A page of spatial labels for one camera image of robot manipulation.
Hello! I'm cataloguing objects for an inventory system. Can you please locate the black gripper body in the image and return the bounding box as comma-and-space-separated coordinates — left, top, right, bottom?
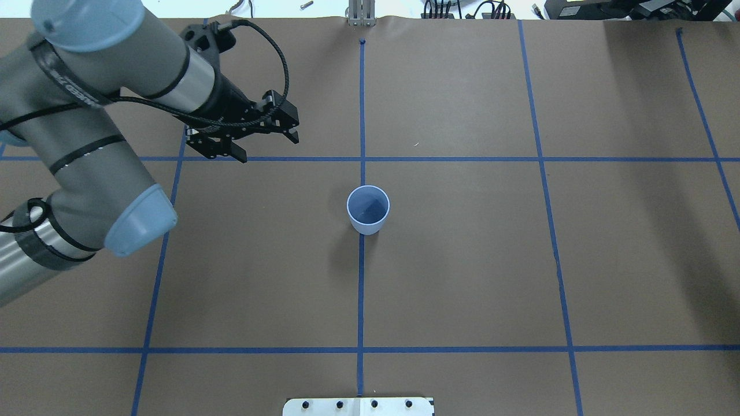
202, 75, 278, 142

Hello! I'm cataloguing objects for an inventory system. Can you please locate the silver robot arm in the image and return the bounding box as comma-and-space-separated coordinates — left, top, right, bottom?
2, 1, 299, 305

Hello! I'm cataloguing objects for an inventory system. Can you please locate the light blue cup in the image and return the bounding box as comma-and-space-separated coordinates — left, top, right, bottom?
346, 185, 391, 235

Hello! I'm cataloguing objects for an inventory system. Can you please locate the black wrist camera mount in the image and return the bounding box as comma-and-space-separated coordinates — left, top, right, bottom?
179, 21, 237, 61

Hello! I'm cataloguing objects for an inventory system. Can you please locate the aluminium frame post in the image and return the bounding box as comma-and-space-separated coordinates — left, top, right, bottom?
346, 0, 377, 27

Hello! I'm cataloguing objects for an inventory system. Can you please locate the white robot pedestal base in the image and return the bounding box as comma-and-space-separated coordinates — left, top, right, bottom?
281, 396, 435, 415

